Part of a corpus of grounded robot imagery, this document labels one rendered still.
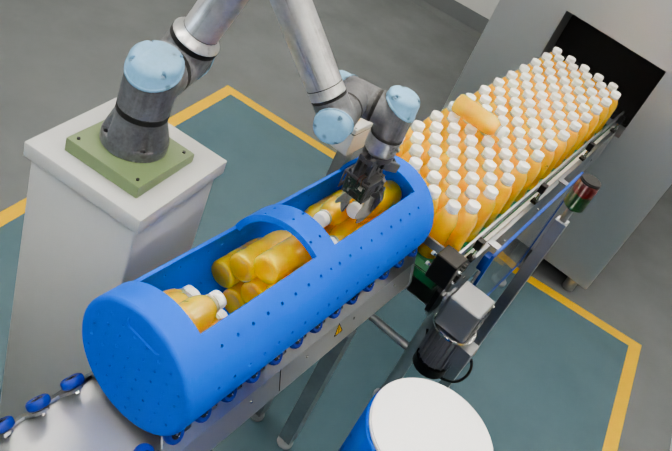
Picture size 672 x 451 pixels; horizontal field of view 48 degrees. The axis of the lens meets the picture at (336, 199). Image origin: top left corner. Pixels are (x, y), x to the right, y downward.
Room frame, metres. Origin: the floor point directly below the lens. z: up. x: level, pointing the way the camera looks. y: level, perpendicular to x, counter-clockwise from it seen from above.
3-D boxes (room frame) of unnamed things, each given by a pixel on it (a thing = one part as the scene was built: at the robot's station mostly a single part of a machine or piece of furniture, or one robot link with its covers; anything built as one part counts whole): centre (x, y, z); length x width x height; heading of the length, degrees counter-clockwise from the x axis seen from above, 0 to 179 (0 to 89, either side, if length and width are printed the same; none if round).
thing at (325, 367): (1.62, -0.19, 0.31); 0.06 x 0.06 x 0.63; 68
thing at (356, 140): (2.01, 0.04, 1.05); 0.20 x 0.10 x 0.10; 158
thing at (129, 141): (1.33, 0.46, 1.23); 0.15 x 0.15 x 0.10
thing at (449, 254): (1.68, -0.36, 0.95); 0.10 x 0.07 x 0.10; 68
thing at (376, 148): (1.44, -0.04, 1.38); 0.08 x 0.08 x 0.05
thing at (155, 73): (1.34, 0.46, 1.35); 0.13 x 0.12 x 0.14; 177
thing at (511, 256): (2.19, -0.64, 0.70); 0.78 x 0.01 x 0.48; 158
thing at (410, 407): (1.04, -0.38, 1.03); 0.28 x 0.28 x 0.01
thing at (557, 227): (1.93, -0.63, 0.55); 0.04 x 0.04 x 1.10; 68
